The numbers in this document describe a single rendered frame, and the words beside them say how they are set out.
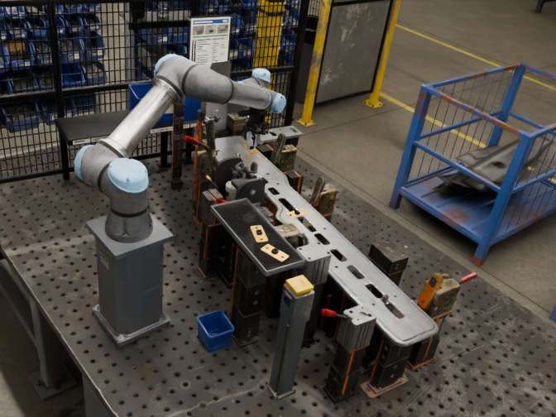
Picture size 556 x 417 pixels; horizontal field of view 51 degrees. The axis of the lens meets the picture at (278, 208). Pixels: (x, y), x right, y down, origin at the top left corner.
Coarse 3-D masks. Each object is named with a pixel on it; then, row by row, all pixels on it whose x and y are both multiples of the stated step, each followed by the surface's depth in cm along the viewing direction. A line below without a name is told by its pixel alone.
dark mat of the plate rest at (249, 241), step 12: (228, 204) 199; (240, 204) 200; (228, 216) 193; (240, 216) 194; (252, 216) 195; (240, 228) 188; (264, 228) 190; (252, 240) 184; (276, 240) 185; (252, 252) 179; (264, 252) 179; (288, 252) 181; (264, 264) 175; (276, 264) 175; (288, 264) 176
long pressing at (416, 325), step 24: (216, 144) 267; (240, 144) 270; (264, 168) 254; (264, 192) 238; (288, 192) 240; (312, 216) 228; (312, 240) 215; (336, 240) 217; (336, 264) 205; (360, 264) 207; (360, 288) 196; (384, 288) 197; (384, 312) 187; (408, 312) 189; (408, 336) 180
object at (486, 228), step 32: (512, 64) 439; (448, 96) 368; (512, 96) 455; (416, 128) 392; (448, 128) 423; (512, 128) 338; (544, 128) 344; (448, 160) 380; (480, 160) 395; (512, 160) 343; (416, 192) 421; (448, 192) 418; (480, 192) 432; (512, 192) 357; (544, 192) 442; (448, 224) 392; (480, 224) 394; (512, 224) 400; (480, 256) 380
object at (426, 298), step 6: (432, 276) 191; (438, 276) 189; (432, 282) 190; (438, 282) 189; (426, 288) 192; (432, 288) 191; (438, 288) 190; (426, 294) 193; (432, 294) 191; (420, 300) 195; (426, 300) 193; (426, 306) 193
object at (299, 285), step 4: (296, 276) 172; (300, 276) 172; (288, 280) 170; (292, 280) 170; (296, 280) 170; (300, 280) 170; (304, 280) 171; (308, 280) 171; (288, 284) 169; (292, 284) 169; (296, 284) 169; (300, 284) 169; (304, 284) 170; (308, 284) 170; (292, 288) 168; (296, 288) 168; (300, 288) 168; (304, 288) 168; (308, 288) 168; (312, 288) 169; (296, 292) 166; (300, 292) 167; (304, 292) 168
